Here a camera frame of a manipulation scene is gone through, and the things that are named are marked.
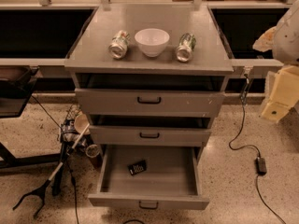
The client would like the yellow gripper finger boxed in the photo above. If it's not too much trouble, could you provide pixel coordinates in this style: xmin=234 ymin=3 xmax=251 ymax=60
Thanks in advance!
xmin=261 ymin=65 xmax=299 ymax=123

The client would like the black rxbar chocolate bar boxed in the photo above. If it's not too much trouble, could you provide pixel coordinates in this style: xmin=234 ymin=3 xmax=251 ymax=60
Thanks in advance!
xmin=128 ymin=160 xmax=147 ymax=175

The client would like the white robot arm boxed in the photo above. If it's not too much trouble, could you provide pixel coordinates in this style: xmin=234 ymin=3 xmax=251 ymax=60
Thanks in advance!
xmin=252 ymin=0 xmax=299 ymax=123

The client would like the grey drawer cabinet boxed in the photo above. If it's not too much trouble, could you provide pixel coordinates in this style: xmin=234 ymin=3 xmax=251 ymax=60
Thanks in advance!
xmin=64 ymin=2 xmax=235 ymax=211

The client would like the grey bottom drawer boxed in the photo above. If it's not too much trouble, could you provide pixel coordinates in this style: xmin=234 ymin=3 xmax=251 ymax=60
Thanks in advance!
xmin=88 ymin=145 xmax=209 ymax=210

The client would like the grey drawer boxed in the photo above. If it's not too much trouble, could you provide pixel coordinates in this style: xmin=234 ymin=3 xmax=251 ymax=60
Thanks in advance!
xmin=76 ymin=74 xmax=224 ymax=117
xmin=90 ymin=115 xmax=211 ymax=147
xmin=88 ymin=145 xmax=209 ymax=210

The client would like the grey middle drawer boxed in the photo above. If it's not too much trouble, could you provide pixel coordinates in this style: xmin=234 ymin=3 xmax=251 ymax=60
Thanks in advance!
xmin=90 ymin=115 xmax=211 ymax=147

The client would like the grey top drawer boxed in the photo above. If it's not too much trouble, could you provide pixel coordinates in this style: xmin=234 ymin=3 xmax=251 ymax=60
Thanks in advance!
xmin=76 ymin=74 xmax=224 ymax=117

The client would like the right green soda can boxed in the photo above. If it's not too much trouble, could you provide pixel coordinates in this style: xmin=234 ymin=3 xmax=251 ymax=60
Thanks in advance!
xmin=176 ymin=33 xmax=196 ymax=63

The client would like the green soda can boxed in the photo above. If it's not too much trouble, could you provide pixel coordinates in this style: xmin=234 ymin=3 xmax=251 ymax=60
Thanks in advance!
xmin=108 ymin=30 xmax=130 ymax=59
xmin=176 ymin=33 xmax=196 ymax=63

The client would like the white bowl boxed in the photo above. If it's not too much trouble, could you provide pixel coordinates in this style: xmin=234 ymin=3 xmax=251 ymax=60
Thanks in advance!
xmin=135 ymin=28 xmax=170 ymax=57

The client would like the left green soda can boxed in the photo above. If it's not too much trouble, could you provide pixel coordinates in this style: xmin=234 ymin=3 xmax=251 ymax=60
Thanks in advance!
xmin=108 ymin=30 xmax=130 ymax=59

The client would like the clear plastic cup on floor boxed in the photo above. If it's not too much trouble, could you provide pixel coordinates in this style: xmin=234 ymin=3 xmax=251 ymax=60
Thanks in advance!
xmin=85 ymin=145 xmax=102 ymax=168

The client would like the paper cup on floor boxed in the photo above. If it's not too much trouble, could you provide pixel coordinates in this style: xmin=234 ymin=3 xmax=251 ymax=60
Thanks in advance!
xmin=74 ymin=114 xmax=90 ymax=135

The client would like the black grabber tool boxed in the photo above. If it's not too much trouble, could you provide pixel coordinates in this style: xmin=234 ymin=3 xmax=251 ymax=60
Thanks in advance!
xmin=12 ymin=124 xmax=90 ymax=219

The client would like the black power adapter with cable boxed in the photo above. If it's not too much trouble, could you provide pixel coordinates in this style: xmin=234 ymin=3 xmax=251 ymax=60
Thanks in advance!
xmin=228 ymin=75 xmax=287 ymax=224

